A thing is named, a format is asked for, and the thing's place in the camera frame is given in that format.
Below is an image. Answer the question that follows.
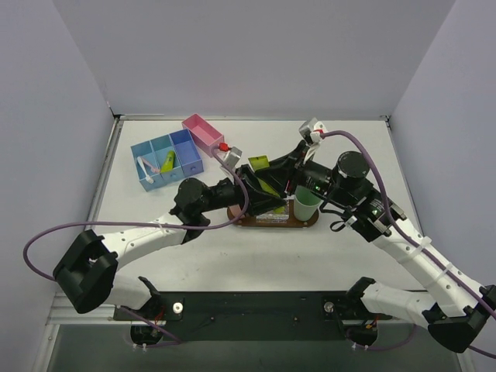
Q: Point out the clear textured plastic box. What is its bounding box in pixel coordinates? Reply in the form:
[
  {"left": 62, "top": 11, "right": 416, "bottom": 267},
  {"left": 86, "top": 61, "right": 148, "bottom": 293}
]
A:
[{"left": 256, "top": 205, "right": 290, "bottom": 224}]

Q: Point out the green plastic cup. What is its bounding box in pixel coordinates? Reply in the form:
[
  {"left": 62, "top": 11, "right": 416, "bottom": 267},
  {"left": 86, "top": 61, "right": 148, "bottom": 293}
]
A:
[{"left": 293, "top": 186, "right": 321, "bottom": 222}]

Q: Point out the yellow green toothpaste tube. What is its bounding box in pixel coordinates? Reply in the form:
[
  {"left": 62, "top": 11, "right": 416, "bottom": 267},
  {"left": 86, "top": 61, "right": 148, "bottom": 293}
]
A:
[
  {"left": 160, "top": 150, "right": 175, "bottom": 173},
  {"left": 248, "top": 155, "right": 285, "bottom": 215}
]

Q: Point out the pink white toothbrush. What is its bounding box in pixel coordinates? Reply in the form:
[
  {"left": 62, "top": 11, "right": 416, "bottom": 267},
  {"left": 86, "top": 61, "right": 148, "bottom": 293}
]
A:
[{"left": 136, "top": 157, "right": 160, "bottom": 184}]

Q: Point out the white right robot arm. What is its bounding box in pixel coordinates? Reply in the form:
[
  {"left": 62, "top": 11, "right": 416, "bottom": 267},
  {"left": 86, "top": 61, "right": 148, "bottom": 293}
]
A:
[{"left": 255, "top": 143, "right": 495, "bottom": 353}]

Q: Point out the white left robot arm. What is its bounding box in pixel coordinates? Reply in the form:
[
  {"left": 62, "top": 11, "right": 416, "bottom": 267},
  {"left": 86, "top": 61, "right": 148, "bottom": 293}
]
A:
[{"left": 53, "top": 175, "right": 285, "bottom": 319}]

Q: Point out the oval wooden tray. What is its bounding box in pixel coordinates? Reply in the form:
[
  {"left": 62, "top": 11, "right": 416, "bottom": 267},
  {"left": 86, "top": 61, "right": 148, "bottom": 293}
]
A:
[{"left": 235, "top": 200, "right": 319, "bottom": 229}]

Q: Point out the pink drawer box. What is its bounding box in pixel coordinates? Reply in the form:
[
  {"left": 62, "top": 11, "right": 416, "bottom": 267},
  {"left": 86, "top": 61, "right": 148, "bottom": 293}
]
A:
[{"left": 181, "top": 114, "right": 225, "bottom": 157}]

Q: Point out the blue compartment organizer box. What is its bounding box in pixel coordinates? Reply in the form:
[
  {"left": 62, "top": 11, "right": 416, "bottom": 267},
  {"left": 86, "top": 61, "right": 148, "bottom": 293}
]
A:
[{"left": 130, "top": 129, "right": 204, "bottom": 191}]

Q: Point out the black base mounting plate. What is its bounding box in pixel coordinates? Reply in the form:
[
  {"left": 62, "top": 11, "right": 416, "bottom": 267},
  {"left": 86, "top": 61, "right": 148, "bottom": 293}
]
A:
[{"left": 112, "top": 290, "right": 392, "bottom": 343}]

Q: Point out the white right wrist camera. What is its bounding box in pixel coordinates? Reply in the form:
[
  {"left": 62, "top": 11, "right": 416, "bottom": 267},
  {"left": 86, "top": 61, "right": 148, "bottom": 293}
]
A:
[{"left": 298, "top": 118, "right": 327, "bottom": 164}]

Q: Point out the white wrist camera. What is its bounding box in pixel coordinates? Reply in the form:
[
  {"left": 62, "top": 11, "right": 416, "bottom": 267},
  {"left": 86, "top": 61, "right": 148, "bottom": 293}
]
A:
[
  {"left": 298, "top": 118, "right": 327, "bottom": 164},
  {"left": 219, "top": 143, "right": 243, "bottom": 170}
]

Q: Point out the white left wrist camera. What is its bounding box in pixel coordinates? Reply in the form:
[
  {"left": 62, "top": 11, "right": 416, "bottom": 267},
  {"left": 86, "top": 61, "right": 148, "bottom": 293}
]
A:
[{"left": 219, "top": 143, "right": 243, "bottom": 170}]

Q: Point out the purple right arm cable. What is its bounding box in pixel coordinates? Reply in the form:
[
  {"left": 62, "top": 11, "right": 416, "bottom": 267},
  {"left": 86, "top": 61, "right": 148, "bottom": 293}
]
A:
[{"left": 321, "top": 130, "right": 496, "bottom": 358}]

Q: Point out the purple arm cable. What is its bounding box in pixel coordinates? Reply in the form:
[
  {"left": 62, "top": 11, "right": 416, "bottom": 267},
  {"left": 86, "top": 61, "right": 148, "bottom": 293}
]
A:
[
  {"left": 22, "top": 149, "right": 251, "bottom": 348},
  {"left": 321, "top": 130, "right": 496, "bottom": 358}
]

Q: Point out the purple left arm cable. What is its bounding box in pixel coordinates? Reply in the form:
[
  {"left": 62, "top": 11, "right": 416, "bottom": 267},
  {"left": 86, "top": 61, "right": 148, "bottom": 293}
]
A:
[{"left": 22, "top": 149, "right": 251, "bottom": 348}]

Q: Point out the aluminium frame rail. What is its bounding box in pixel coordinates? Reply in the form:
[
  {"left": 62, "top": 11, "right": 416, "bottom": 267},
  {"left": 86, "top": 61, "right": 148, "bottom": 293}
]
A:
[{"left": 46, "top": 298, "right": 114, "bottom": 326}]

